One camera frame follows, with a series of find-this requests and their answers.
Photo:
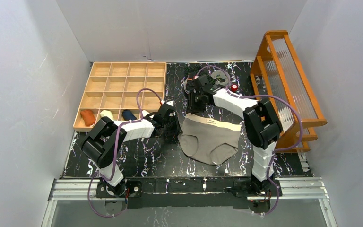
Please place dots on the red small cap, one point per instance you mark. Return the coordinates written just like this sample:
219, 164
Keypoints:
234, 88

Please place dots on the rolled cream underwear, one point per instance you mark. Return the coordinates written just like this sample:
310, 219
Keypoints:
107, 113

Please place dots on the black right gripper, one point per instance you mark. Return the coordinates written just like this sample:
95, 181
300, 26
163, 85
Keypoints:
194, 104

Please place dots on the rolled orange underwear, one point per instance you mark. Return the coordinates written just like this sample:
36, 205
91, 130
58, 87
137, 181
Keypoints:
88, 117

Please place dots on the orange wooden rack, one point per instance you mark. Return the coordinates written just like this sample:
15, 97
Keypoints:
278, 71

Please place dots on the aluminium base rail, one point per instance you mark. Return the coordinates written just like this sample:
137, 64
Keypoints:
141, 192

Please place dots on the wooden compartment tray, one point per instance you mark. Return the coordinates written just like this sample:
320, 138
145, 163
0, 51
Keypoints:
116, 86

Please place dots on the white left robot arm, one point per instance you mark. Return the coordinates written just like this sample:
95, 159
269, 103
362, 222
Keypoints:
104, 140

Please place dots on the rolled blue underwear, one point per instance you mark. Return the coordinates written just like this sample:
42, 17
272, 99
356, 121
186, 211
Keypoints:
128, 115

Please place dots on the rolled white underwear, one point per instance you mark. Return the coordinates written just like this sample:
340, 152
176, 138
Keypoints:
145, 113

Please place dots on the clear tape roll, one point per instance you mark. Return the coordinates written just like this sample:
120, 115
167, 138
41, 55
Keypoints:
219, 78

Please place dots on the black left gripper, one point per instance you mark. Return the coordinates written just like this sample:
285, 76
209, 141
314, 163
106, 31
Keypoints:
171, 126

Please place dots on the grey beige underwear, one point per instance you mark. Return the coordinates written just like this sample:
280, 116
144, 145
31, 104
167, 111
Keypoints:
207, 140

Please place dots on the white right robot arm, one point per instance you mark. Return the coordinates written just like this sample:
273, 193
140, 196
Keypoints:
261, 123

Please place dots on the black striped underwear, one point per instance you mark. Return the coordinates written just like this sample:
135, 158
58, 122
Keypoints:
190, 73

